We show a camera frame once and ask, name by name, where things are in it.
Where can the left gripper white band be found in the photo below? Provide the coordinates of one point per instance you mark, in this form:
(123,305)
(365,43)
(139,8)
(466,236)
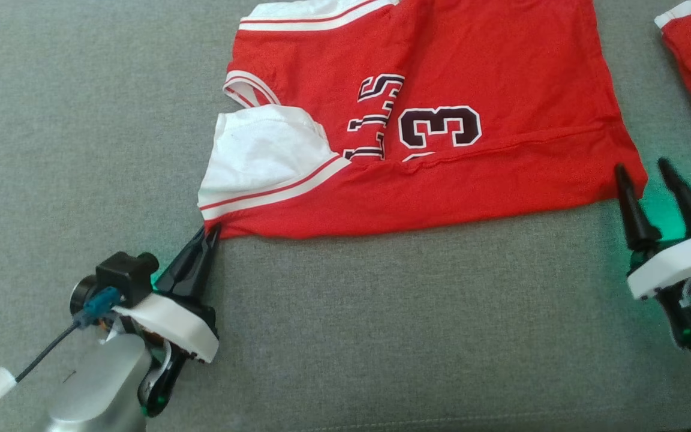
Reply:
(171,324)

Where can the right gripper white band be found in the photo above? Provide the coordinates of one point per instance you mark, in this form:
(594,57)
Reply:
(675,264)

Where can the red white basketball jersey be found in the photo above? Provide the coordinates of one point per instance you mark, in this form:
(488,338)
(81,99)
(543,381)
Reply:
(471,180)

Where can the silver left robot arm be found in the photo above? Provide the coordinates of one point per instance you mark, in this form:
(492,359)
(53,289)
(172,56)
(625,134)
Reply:
(93,390)

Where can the large grey sofa seat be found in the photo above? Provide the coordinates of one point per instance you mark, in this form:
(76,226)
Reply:
(381,330)

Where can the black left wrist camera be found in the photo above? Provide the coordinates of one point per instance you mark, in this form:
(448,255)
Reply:
(123,276)

